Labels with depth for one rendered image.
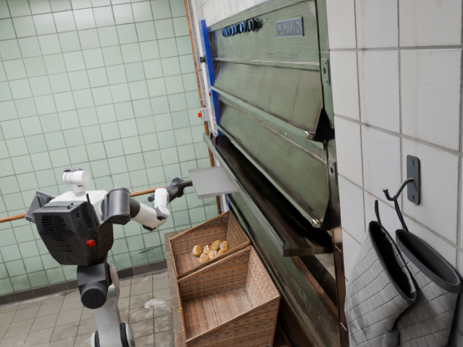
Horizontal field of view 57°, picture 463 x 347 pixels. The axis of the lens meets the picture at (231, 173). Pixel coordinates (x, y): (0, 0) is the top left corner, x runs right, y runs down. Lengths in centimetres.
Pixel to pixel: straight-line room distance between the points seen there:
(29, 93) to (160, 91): 105
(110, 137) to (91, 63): 63
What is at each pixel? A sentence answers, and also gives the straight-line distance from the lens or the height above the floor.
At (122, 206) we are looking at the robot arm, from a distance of 194.
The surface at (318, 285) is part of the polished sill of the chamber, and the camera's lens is 151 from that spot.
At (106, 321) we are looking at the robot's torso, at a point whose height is 75.
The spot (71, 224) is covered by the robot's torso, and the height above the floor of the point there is 135.
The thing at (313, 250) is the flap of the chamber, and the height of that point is 139.
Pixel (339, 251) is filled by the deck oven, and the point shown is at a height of 139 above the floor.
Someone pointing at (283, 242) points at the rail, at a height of 143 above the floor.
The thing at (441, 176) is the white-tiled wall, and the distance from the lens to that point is 75.
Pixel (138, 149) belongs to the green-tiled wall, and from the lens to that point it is 384.
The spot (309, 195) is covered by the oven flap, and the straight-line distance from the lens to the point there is 134.
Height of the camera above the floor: 199
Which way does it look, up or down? 17 degrees down
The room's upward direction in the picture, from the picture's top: 8 degrees counter-clockwise
